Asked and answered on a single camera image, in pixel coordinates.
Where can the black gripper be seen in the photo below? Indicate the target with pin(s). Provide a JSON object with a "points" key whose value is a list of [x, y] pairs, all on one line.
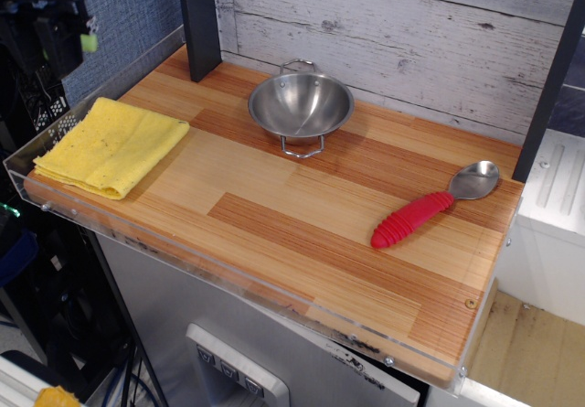
{"points": [[61, 45]]}

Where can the green toy broccoli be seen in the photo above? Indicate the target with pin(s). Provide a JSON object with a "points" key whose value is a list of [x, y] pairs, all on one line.
{"points": [[89, 43]]}

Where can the yellow folded cloth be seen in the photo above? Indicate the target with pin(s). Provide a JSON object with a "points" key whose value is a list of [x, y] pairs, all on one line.
{"points": [[112, 149]]}

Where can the black plastic crate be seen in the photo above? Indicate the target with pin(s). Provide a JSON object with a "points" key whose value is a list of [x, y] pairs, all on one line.
{"points": [[32, 100]]}

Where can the blue fabric panel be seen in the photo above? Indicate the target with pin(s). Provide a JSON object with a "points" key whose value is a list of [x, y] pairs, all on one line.
{"points": [[134, 36]]}

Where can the silver cabinet with dispenser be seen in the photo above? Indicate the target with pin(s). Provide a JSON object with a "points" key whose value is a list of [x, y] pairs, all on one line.
{"points": [[199, 339]]}

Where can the clear acrylic table guard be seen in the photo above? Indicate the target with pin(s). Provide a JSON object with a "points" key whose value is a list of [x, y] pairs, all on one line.
{"points": [[293, 236]]}

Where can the left black frame post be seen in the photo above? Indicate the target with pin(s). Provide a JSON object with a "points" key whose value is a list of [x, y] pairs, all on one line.
{"points": [[202, 37]]}

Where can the black frame post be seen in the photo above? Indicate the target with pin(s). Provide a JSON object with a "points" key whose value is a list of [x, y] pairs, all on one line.
{"points": [[559, 68], [202, 37]]}

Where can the steel bowl with handles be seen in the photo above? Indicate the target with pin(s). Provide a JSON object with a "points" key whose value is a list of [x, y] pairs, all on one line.
{"points": [[301, 106]]}

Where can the red handled metal spoon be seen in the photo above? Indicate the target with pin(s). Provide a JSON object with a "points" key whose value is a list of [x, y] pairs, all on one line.
{"points": [[472, 182]]}

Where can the right black frame post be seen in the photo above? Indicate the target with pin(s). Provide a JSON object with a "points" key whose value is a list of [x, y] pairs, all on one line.
{"points": [[559, 68]]}

